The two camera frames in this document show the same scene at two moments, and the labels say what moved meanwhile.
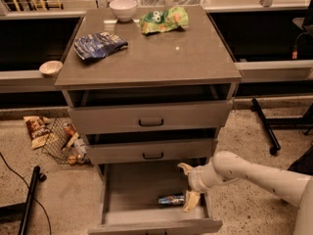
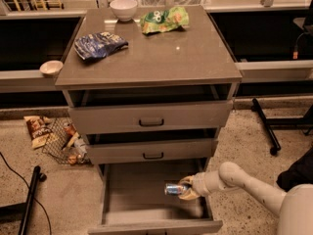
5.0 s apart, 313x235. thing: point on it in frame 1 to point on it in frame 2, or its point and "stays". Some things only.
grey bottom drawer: x=128 y=202 stays
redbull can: x=172 y=199 to x=173 y=188
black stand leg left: x=22 y=211 stays
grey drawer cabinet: x=149 y=94 stays
